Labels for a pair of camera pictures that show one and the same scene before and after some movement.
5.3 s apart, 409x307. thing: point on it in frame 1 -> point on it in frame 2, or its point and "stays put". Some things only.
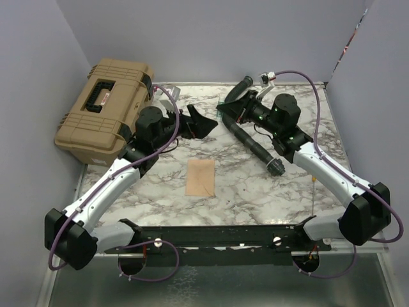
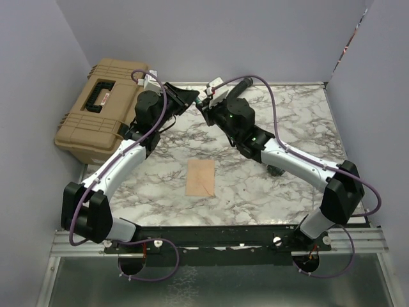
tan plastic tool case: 99,123 stays put
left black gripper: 196,125 -> 181,98
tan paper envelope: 200,177 stays put
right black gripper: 236,109 -> 209,111
